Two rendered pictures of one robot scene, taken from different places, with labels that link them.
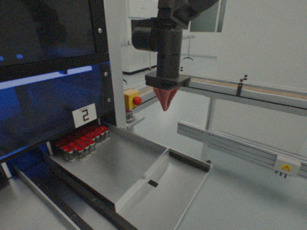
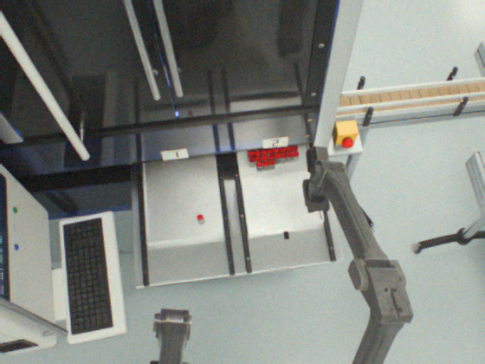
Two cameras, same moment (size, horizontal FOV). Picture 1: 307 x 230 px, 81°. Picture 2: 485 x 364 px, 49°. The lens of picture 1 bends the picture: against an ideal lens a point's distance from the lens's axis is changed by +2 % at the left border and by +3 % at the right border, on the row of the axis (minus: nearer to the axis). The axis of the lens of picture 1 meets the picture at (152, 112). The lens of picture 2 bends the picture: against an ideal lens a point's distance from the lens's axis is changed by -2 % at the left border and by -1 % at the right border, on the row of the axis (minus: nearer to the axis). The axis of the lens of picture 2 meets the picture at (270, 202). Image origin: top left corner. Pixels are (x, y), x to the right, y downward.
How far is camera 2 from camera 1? 137 cm
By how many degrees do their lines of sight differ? 49
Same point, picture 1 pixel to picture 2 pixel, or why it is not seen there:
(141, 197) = (269, 237)
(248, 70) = not seen: outside the picture
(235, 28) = not seen: outside the picture
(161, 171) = (301, 230)
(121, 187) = (265, 220)
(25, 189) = (212, 170)
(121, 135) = not seen: hidden behind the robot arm
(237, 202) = (463, 308)
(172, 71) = (312, 199)
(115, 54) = (328, 107)
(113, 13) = (336, 82)
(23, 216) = (203, 192)
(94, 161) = (266, 179)
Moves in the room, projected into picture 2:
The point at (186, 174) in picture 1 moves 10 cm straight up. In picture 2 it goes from (314, 249) to (317, 239)
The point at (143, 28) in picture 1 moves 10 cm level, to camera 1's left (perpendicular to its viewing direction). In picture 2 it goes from (312, 157) to (287, 134)
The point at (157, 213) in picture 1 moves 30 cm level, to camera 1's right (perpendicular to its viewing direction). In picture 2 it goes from (268, 255) to (333, 320)
